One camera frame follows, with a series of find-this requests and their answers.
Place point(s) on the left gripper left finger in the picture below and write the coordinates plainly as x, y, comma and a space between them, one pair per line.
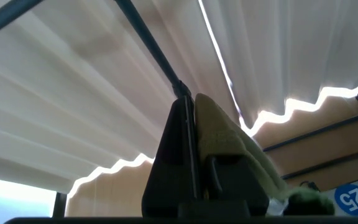
172, 186

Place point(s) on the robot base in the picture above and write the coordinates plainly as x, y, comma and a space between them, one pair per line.
353, 199

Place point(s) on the green printed t-shirt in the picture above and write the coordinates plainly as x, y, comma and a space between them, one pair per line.
216, 130

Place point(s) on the black clothes rack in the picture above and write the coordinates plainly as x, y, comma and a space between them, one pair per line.
149, 46

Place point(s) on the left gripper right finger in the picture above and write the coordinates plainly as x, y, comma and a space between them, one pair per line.
238, 193

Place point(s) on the beige curtain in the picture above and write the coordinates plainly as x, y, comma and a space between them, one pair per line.
73, 93

